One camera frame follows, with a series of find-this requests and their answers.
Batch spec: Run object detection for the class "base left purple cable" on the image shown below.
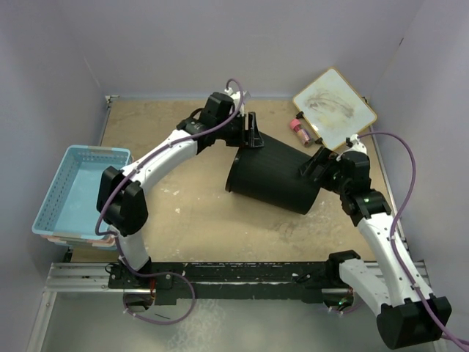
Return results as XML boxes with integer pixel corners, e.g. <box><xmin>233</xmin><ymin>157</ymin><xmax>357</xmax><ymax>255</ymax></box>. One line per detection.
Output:
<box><xmin>122</xmin><ymin>271</ymin><xmax>196</xmax><ymax>326</ymax></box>

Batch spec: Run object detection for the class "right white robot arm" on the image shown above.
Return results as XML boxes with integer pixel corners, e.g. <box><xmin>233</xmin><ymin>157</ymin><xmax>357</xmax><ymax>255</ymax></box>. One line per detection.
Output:
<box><xmin>300</xmin><ymin>144</ymin><xmax>451</xmax><ymax>350</ymax></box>

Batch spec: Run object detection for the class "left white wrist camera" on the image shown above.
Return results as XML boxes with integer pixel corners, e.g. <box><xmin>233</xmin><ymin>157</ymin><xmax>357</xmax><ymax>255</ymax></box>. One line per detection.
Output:
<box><xmin>224</xmin><ymin>87</ymin><xmax>251</xmax><ymax>115</ymax></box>

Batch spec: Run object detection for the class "pink-capped glitter bottle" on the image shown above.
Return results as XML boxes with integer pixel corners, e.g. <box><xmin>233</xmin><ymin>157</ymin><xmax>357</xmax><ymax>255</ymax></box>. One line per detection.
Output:
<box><xmin>289</xmin><ymin>119</ymin><xmax>313</xmax><ymax>147</ymax></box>

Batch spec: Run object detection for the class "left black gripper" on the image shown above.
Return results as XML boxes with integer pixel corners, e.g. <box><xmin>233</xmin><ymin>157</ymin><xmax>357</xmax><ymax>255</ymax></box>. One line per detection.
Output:
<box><xmin>215</xmin><ymin>113</ymin><xmax>262</xmax><ymax>148</ymax></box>

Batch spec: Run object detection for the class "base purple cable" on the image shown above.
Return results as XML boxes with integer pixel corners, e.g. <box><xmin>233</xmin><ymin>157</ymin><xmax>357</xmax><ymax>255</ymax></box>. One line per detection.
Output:
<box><xmin>122</xmin><ymin>271</ymin><xmax>196</xmax><ymax>326</ymax></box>
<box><xmin>326</xmin><ymin>289</ymin><xmax>363</xmax><ymax>316</ymax></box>

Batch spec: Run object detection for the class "large black bucket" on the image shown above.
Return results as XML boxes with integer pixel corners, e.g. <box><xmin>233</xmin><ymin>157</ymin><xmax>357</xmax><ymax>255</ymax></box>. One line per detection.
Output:
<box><xmin>225</xmin><ymin>133</ymin><xmax>320</xmax><ymax>215</ymax></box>

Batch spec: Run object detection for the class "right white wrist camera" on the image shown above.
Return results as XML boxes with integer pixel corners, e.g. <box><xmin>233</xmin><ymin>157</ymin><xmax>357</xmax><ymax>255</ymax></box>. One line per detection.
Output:
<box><xmin>336</xmin><ymin>133</ymin><xmax>367</xmax><ymax>161</ymax></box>

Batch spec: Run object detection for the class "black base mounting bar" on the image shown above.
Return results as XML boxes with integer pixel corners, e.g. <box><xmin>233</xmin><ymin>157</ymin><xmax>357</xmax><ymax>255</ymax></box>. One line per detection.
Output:
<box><xmin>106</xmin><ymin>250</ymin><xmax>360</xmax><ymax>305</ymax></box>

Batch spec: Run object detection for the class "yellow-framed whiteboard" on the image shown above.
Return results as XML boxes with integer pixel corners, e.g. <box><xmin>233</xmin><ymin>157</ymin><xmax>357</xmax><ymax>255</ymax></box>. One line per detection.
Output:
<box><xmin>292</xmin><ymin>67</ymin><xmax>377</xmax><ymax>150</ymax></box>

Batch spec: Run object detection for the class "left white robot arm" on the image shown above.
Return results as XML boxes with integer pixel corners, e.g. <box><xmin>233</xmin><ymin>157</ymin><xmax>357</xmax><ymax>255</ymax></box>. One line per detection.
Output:
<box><xmin>95</xmin><ymin>88</ymin><xmax>264</xmax><ymax>287</ymax></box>

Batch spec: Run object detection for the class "base right purple cable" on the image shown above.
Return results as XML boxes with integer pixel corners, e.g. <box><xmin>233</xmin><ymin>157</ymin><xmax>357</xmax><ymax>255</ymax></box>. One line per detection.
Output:
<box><xmin>326</xmin><ymin>289</ymin><xmax>363</xmax><ymax>316</ymax></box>

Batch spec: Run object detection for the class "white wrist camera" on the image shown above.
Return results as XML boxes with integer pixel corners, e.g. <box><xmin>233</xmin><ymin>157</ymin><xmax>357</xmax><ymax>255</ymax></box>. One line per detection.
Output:
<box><xmin>336</xmin><ymin>133</ymin><xmax>367</xmax><ymax>161</ymax></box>
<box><xmin>224</xmin><ymin>87</ymin><xmax>251</xmax><ymax>115</ymax></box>

